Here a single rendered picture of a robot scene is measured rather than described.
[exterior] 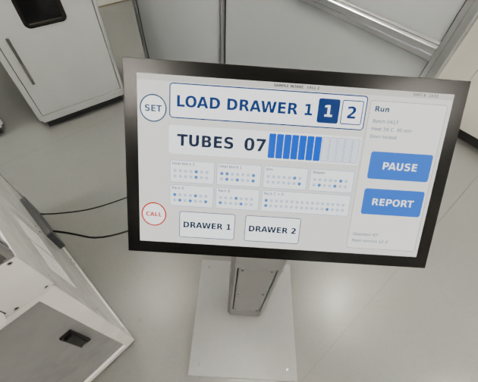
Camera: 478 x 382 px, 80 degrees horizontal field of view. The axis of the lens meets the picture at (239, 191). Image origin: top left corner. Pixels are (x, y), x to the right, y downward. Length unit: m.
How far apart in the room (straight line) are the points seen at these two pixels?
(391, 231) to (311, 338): 1.02
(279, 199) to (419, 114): 0.25
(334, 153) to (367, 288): 1.25
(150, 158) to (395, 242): 0.43
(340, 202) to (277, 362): 1.02
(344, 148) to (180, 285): 1.19
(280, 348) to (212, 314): 0.33
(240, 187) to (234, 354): 1.03
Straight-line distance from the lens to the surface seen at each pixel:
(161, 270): 1.56
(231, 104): 0.45
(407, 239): 0.57
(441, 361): 1.73
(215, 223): 0.49
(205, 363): 1.40
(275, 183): 0.47
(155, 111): 0.47
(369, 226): 0.53
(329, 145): 0.48
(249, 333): 1.42
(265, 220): 0.48
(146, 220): 0.51
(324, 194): 0.49
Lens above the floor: 1.43
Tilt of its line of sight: 54 degrees down
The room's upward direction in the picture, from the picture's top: 5 degrees clockwise
